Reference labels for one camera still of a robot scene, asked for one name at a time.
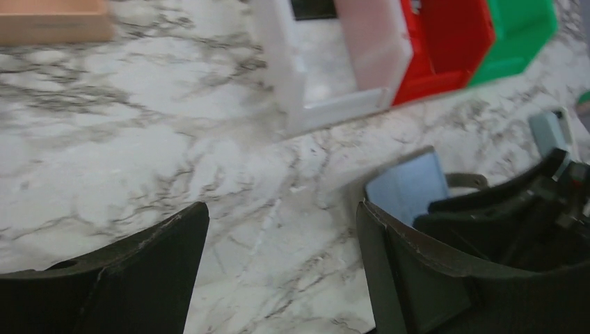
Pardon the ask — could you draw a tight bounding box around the grey metal card holder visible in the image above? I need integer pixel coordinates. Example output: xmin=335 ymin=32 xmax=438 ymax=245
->
xmin=361 ymin=146 xmax=488 ymax=227

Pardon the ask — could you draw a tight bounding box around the peach plastic desk organizer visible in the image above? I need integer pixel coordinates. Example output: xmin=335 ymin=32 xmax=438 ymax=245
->
xmin=1 ymin=0 xmax=114 ymax=46

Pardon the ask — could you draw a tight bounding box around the black card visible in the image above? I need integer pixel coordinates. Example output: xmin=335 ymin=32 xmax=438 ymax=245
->
xmin=291 ymin=0 xmax=337 ymax=21

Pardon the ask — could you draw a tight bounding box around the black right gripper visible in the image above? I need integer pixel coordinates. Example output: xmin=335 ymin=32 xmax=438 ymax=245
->
xmin=413 ymin=149 xmax=589 ymax=272

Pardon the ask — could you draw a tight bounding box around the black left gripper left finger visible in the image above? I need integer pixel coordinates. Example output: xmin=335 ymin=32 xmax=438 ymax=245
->
xmin=1 ymin=202 xmax=209 ymax=333

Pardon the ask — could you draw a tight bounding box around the white plastic bin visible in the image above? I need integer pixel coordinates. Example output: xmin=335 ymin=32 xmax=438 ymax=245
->
xmin=250 ymin=1 xmax=414 ymax=136

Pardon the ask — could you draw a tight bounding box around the green plastic bin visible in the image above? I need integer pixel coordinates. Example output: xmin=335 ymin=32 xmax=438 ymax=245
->
xmin=468 ymin=0 xmax=558 ymax=87

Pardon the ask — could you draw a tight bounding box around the red plastic bin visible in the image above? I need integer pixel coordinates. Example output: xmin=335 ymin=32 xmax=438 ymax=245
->
xmin=392 ymin=0 xmax=495 ymax=106

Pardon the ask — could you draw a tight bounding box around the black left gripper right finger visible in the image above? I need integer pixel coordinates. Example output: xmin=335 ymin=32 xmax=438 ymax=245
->
xmin=356 ymin=201 xmax=589 ymax=333

